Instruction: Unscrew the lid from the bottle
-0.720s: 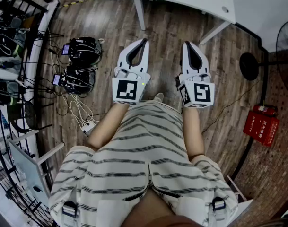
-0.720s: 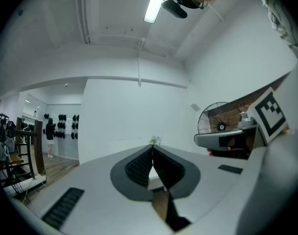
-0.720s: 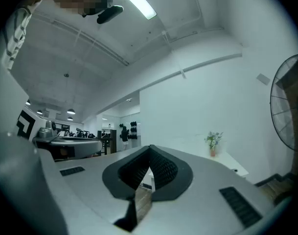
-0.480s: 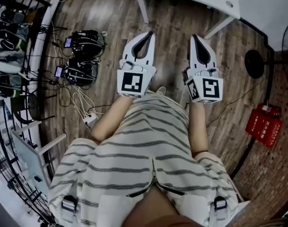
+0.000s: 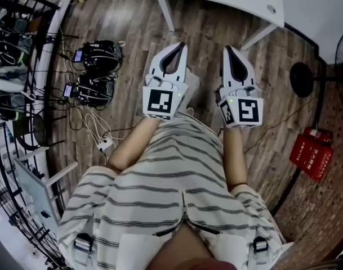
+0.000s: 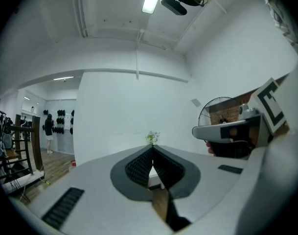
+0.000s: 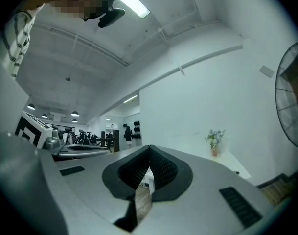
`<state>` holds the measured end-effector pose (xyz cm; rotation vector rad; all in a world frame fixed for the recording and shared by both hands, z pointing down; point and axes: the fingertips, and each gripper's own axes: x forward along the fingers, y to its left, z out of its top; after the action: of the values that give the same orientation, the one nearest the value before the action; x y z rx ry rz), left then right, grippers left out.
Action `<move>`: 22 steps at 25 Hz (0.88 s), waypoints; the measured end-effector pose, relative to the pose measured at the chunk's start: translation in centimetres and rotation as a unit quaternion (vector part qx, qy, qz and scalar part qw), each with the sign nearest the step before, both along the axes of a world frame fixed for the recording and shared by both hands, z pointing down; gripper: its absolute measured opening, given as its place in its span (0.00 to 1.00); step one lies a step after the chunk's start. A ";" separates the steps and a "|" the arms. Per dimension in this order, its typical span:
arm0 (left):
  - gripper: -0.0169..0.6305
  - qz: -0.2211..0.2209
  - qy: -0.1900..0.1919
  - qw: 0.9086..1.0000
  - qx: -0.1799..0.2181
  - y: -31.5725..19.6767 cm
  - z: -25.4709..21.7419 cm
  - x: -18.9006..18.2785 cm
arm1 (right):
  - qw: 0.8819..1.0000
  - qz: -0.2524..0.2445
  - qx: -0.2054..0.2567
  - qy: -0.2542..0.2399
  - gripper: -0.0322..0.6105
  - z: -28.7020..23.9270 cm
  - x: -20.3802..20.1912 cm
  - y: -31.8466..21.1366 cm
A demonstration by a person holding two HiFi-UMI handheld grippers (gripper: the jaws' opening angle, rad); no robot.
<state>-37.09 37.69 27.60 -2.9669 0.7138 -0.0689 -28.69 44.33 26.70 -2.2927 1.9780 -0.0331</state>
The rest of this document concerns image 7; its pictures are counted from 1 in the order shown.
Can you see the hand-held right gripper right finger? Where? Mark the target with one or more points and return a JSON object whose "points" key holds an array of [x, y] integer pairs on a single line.
{"points": [[200, 180]]}

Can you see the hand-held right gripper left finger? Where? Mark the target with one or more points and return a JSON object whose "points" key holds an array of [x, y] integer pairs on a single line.
{"points": [[90, 180]]}

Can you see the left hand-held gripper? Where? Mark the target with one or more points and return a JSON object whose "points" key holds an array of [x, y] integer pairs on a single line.
{"points": [[33, 128]]}

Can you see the grey black backpack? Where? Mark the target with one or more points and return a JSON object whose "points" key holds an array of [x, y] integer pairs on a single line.
{"points": [[91, 138], [81, 137]]}

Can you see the dark wooden railing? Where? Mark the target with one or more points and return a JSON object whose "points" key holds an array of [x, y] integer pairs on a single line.
{"points": [[116, 141]]}

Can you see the small potted flower plant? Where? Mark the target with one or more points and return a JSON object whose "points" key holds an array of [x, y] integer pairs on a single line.
{"points": [[214, 141]]}

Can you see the white ceiling tube light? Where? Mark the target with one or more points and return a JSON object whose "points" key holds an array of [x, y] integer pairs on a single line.
{"points": [[130, 99]]}

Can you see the black standing fan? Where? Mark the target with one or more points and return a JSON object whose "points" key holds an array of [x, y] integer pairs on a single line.
{"points": [[289, 94]]}

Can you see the white ceiling conduit pipe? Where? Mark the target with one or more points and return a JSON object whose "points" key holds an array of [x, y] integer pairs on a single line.
{"points": [[212, 55]]}

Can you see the person's striped shirt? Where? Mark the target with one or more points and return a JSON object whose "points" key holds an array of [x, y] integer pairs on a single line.
{"points": [[16, 38]]}

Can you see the black gear wall rack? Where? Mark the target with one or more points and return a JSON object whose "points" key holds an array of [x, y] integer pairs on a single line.
{"points": [[136, 130]]}

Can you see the grey wall box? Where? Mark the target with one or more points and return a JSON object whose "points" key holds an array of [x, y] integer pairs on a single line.
{"points": [[266, 71]]}

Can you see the black head-worn camera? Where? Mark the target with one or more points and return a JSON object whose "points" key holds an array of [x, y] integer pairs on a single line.
{"points": [[112, 17]]}

